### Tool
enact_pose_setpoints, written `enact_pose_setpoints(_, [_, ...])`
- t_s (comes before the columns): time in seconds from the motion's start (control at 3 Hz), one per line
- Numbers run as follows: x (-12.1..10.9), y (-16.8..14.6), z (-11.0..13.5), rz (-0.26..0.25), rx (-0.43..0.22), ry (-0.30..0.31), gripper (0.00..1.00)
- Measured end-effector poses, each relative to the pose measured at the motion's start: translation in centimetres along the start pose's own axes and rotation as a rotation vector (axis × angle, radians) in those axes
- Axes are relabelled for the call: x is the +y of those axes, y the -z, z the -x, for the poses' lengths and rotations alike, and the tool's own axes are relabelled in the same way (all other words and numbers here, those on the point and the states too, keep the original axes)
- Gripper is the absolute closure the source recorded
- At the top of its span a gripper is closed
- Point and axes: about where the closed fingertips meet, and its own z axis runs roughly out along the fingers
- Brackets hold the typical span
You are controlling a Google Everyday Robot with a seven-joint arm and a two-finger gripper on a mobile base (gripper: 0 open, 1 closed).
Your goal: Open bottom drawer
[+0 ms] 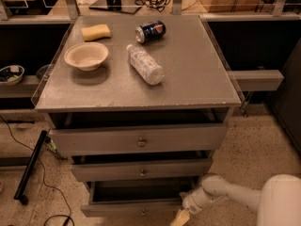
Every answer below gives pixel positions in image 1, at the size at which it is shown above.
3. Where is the blue pepsi can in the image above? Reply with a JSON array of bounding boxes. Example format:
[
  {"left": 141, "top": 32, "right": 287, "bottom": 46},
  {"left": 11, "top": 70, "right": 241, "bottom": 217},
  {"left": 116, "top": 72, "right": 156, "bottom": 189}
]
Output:
[{"left": 135, "top": 21, "right": 166, "bottom": 44}]

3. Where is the grey bottom drawer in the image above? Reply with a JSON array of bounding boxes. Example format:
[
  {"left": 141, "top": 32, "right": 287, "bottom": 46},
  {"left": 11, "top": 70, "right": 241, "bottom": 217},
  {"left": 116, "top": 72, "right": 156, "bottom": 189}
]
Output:
[{"left": 81, "top": 176, "right": 198, "bottom": 218}]

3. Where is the beige paper bowl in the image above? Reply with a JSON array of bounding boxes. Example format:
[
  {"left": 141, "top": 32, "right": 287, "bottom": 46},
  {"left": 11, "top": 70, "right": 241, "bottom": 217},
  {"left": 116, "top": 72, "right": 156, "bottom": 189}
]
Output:
[{"left": 64, "top": 42, "right": 109, "bottom": 72}]

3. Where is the black monitor stand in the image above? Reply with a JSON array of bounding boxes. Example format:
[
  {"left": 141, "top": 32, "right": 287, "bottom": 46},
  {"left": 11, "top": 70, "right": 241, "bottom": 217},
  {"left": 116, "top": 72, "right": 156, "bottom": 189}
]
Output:
[{"left": 89, "top": 0, "right": 141, "bottom": 14}]

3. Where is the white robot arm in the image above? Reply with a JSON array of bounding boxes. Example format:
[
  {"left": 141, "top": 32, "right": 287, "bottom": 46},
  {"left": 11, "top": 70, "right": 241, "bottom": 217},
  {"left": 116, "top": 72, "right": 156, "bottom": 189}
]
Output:
[{"left": 170, "top": 173, "right": 301, "bottom": 226}]

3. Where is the grey top drawer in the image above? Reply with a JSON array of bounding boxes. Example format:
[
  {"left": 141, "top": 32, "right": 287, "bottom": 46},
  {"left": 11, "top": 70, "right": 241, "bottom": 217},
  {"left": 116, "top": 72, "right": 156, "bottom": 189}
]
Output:
[{"left": 50, "top": 123, "right": 228, "bottom": 155}]

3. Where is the grey middle drawer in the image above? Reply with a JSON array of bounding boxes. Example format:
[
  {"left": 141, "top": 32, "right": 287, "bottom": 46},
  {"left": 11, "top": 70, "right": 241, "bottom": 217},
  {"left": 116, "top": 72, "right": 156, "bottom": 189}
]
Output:
[{"left": 71, "top": 158, "right": 213, "bottom": 182}]

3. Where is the yellow sponge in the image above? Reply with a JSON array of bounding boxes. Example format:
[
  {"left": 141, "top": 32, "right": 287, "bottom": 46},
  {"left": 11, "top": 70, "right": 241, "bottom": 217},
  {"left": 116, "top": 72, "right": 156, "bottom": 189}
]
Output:
[{"left": 81, "top": 24, "right": 111, "bottom": 41}]

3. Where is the grey drawer cabinet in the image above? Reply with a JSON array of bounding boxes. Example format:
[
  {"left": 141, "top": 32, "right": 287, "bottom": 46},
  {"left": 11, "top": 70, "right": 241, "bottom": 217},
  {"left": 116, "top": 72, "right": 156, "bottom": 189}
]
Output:
[{"left": 35, "top": 14, "right": 243, "bottom": 202}]

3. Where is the grey drawer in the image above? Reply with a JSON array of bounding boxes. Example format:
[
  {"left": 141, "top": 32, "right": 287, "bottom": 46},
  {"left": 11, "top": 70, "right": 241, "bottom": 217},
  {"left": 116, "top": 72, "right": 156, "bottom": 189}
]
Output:
[
  {"left": 81, "top": 176, "right": 198, "bottom": 218},
  {"left": 50, "top": 123, "right": 228, "bottom": 155},
  {"left": 71, "top": 158, "right": 213, "bottom": 182}
]

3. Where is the black floor cable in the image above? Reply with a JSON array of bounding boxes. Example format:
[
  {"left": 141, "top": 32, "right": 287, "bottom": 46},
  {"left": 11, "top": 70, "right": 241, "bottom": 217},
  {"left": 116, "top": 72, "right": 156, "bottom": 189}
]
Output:
[{"left": 0, "top": 114, "right": 75, "bottom": 226}]

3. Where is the clear plastic water bottle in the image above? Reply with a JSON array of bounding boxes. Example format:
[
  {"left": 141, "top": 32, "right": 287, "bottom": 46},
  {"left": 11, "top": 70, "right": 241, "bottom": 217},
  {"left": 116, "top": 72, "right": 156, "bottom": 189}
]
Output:
[{"left": 127, "top": 44, "right": 164, "bottom": 86}]

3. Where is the black bar on floor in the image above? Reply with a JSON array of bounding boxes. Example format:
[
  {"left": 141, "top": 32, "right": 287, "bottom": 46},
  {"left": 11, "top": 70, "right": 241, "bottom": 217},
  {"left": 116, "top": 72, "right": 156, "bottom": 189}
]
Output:
[{"left": 14, "top": 130, "right": 47, "bottom": 205}]

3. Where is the white bowl with items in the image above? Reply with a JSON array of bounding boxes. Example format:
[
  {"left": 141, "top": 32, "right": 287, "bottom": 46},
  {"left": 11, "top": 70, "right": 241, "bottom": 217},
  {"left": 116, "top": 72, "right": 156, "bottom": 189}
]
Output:
[{"left": 0, "top": 65, "right": 24, "bottom": 85}]

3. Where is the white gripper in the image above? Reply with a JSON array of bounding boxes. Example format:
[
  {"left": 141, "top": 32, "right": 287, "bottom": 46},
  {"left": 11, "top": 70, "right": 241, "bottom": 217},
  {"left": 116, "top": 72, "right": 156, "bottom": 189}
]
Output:
[{"left": 170, "top": 187, "right": 218, "bottom": 226}]

